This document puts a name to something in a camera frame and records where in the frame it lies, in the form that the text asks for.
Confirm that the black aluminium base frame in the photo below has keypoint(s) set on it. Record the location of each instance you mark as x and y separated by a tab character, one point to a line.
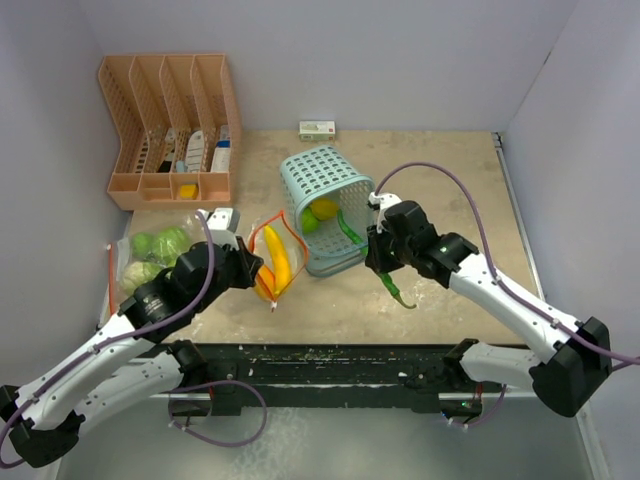
374	376

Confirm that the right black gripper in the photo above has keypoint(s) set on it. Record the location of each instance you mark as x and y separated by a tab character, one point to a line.
375	257

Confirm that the green cabbage toy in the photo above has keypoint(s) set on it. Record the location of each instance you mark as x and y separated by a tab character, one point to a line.
169	244

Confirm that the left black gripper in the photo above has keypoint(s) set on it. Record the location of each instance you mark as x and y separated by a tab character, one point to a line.
247	264

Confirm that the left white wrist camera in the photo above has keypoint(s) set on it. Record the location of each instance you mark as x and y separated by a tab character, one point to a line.
222	224

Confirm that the clear orange-zip bag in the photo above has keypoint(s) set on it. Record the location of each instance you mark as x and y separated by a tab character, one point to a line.
119	252
296	248

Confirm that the light blue plastic basket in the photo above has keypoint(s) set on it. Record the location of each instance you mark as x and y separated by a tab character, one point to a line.
323	172

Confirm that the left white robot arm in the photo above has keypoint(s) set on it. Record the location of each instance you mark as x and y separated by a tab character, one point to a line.
45	419

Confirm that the yellow banana toy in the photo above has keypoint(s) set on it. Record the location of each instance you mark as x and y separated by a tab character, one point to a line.
280	259

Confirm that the orange plastic file organizer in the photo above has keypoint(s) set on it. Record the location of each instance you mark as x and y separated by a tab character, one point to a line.
147	94

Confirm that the green chili pepper toy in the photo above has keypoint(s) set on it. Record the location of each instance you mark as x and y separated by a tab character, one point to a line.
385	278

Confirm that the green chayote toy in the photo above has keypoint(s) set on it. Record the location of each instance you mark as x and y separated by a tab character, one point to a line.
309	222

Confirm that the yellow block in organizer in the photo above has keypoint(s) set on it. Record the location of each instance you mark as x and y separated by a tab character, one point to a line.
188	192

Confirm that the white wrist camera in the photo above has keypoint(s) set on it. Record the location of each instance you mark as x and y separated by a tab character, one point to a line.
380	203
222	224

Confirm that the small green white box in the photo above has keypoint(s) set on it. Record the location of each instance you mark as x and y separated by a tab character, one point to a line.
317	131

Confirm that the black white item in organizer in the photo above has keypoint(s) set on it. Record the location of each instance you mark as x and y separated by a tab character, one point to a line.
168	152

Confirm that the yellow star fruit toy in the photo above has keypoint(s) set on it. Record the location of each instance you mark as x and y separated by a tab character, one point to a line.
324	208

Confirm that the white patterned packet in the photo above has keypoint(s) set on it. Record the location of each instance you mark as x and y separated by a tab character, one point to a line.
195	152

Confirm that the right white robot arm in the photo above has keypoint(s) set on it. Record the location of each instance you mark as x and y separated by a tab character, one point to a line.
563	360

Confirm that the white blue packet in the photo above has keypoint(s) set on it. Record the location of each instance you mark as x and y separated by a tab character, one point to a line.
222	152

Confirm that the orange mango toy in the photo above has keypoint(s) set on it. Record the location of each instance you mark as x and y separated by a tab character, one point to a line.
265	284

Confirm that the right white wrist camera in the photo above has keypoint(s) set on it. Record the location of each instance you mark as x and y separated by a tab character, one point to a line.
380	203

